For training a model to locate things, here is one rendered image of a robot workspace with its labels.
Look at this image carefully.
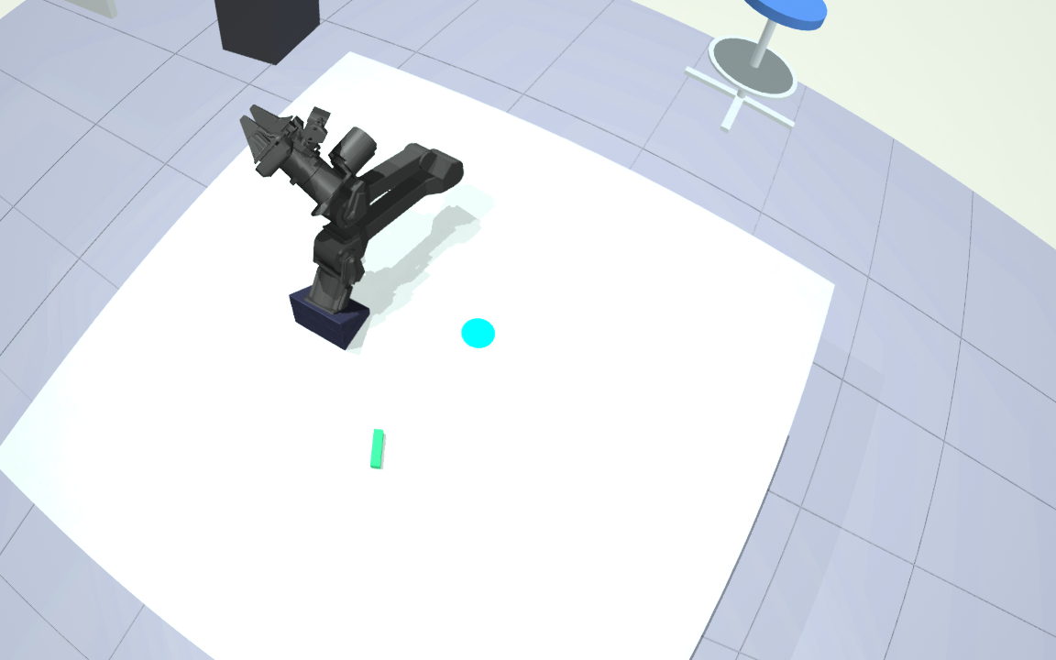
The cyan circle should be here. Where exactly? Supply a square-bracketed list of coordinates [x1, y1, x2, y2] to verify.
[461, 318, 495, 348]

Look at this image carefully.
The green rectangular post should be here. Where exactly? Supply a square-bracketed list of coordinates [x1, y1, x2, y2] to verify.
[370, 428, 384, 469]

